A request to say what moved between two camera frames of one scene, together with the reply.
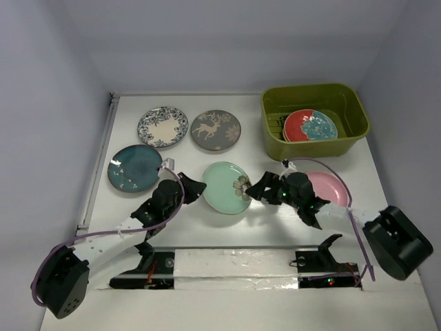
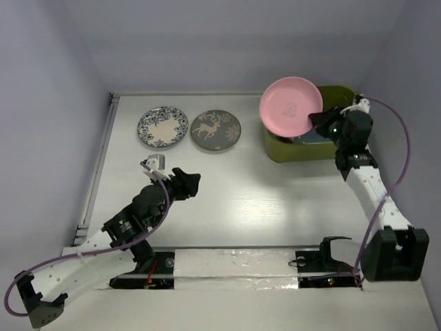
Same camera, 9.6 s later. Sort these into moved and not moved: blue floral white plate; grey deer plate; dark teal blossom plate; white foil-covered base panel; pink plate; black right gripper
Moved: pink plate; dark teal blossom plate; black right gripper
Not moved: grey deer plate; white foil-covered base panel; blue floral white plate
